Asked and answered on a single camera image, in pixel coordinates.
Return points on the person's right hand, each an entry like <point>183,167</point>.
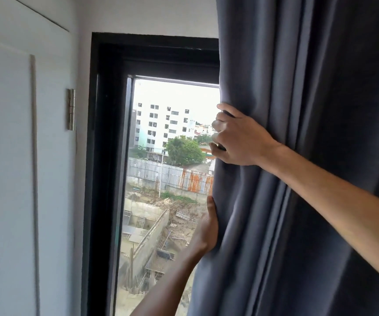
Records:
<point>242,141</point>

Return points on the person's left hand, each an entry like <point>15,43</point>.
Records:
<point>209,232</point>

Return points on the person's left thumb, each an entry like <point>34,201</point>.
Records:
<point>212,213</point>

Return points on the grey curtain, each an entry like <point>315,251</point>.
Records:
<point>295,161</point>

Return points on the person's left forearm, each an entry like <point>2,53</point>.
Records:
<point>166,286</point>

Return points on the person's right forearm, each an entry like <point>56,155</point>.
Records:
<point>337,207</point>

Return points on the silver door hinge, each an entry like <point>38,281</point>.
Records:
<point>71,109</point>

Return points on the white cabinet door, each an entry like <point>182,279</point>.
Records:
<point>8,180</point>

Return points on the black window frame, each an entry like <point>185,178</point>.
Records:
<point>107,167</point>

